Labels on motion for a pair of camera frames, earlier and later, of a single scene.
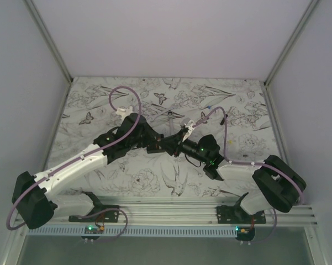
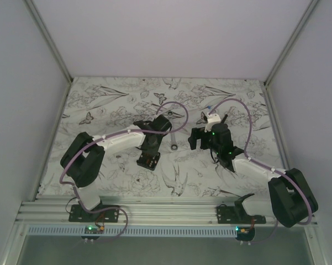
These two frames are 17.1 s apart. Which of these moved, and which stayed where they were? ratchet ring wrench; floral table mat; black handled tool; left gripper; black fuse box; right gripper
Moved: black fuse box; right gripper
Stayed: ratchet ring wrench; black handled tool; left gripper; floral table mat
